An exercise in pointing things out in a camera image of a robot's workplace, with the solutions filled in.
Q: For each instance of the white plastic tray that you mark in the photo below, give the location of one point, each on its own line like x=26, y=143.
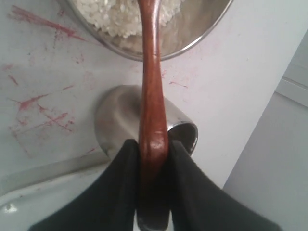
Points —
x=29, y=196

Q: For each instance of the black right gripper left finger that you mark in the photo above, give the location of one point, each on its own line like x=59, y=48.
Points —
x=108, y=204

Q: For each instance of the white rice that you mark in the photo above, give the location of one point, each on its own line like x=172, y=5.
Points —
x=115, y=17

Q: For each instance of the steel bowl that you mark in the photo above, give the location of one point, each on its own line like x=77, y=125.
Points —
x=182, y=24

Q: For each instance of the brown wooden spoon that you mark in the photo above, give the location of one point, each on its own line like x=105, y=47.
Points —
x=152, y=208

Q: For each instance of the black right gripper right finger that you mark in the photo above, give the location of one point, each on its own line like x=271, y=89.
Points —
x=198, y=204

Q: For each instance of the small steel cup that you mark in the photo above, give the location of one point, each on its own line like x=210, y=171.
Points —
x=118, y=115

